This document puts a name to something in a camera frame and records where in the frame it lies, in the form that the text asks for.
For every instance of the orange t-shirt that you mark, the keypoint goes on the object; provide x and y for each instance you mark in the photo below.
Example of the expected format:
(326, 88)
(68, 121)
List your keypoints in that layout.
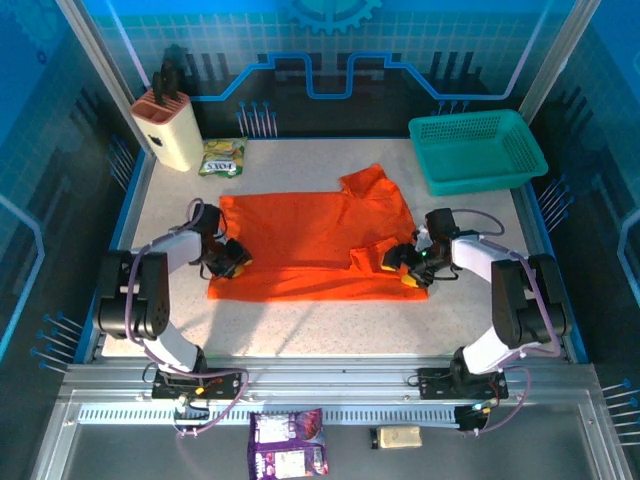
(300, 235)

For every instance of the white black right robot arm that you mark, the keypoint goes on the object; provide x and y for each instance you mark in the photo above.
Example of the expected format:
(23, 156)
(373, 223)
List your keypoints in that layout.
(475, 255)

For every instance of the teal plastic basket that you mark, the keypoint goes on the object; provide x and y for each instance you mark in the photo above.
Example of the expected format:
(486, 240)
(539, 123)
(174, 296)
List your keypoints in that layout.
(475, 182)

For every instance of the green yellow snack bag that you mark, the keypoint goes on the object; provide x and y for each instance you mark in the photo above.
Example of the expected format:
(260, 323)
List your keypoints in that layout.
(223, 157)

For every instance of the beige knife block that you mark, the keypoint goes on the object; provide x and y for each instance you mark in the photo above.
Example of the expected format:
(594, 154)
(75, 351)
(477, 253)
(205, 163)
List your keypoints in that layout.
(175, 135)

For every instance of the beige sponge with black end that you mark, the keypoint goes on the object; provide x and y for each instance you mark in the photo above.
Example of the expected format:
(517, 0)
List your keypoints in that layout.
(400, 437)

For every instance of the purple snack bag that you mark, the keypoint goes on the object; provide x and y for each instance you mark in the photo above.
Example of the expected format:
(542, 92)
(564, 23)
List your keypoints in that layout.
(287, 445)

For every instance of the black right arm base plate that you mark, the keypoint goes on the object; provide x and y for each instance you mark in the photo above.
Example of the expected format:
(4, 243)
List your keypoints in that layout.
(432, 382)

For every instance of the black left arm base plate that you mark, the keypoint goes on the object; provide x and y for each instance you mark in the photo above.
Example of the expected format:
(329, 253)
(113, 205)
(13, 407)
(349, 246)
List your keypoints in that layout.
(225, 382)

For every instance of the long aluminium frame rail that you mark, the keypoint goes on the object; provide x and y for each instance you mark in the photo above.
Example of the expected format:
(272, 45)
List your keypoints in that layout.
(325, 380)

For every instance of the black connector bracket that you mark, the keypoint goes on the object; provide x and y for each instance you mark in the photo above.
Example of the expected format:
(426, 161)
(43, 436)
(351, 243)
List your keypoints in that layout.
(470, 420)

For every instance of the aluminium frame post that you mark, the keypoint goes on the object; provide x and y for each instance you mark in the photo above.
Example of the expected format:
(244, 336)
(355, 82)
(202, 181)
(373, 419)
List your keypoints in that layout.
(562, 50)
(100, 65)

